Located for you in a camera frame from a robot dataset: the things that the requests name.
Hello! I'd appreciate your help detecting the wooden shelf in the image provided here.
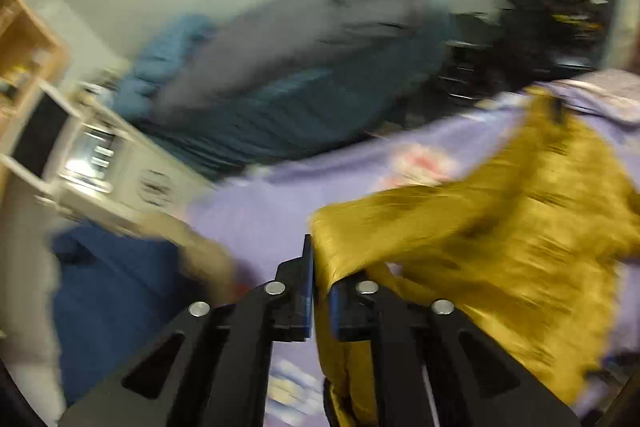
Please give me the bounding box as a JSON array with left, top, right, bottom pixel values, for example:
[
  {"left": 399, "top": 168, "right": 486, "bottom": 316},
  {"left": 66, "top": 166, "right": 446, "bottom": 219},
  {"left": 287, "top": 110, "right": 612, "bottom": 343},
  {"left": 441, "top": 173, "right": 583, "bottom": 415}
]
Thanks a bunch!
[{"left": 1, "top": 0, "right": 70, "bottom": 183}]

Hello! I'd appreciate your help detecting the grey and teal bedding pile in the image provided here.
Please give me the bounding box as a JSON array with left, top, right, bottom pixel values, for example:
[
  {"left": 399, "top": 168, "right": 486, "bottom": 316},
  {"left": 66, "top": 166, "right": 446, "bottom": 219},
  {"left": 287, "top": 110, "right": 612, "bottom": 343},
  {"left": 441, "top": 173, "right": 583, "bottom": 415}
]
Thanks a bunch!
[{"left": 112, "top": 0, "right": 457, "bottom": 180}]

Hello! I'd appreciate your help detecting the white framed monitor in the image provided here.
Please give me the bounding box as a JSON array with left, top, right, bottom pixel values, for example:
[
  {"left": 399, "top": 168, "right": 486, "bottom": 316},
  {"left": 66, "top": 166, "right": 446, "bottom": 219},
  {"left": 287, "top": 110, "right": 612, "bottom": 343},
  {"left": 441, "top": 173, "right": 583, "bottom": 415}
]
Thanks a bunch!
[{"left": 1, "top": 79, "right": 82, "bottom": 195}]

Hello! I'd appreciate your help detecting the lilac floral bed sheet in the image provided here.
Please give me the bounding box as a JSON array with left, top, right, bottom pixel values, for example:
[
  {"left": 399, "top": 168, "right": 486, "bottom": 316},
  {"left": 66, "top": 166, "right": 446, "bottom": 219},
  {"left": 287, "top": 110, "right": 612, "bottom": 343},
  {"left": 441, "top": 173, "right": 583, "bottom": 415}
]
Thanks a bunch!
[{"left": 185, "top": 68, "right": 640, "bottom": 427}]

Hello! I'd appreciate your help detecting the dark blue garment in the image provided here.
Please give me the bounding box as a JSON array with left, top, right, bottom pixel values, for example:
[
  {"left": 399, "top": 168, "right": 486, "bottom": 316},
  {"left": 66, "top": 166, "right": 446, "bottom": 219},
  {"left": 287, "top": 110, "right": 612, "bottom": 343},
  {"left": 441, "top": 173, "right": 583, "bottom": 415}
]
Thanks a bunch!
[{"left": 50, "top": 222, "right": 203, "bottom": 405}]

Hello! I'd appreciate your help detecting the cream air conditioner unit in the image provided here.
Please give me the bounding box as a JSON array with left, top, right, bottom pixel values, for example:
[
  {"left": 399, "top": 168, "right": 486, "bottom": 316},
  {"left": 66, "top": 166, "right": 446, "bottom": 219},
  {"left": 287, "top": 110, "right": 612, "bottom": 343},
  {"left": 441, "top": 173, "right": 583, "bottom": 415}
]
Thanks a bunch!
[{"left": 50, "top": 89, "right": 214, "bottom": 230}]

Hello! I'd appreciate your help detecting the black metal rack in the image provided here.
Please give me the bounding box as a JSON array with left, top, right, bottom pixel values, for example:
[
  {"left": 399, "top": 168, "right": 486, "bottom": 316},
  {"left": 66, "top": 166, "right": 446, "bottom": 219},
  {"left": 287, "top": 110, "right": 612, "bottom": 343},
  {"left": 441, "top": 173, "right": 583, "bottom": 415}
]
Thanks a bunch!
[{"left": 438, "top": 0, "right": 612, "bottom": 105}]

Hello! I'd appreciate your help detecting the golden yellow satin jacket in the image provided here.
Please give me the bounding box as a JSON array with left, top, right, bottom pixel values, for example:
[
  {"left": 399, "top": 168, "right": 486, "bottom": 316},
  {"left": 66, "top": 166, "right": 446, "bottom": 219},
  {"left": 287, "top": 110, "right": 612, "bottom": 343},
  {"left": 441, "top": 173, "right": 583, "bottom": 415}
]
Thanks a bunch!
[{"left": 310, "top": 88, "right": 639, "bottom": 426}]

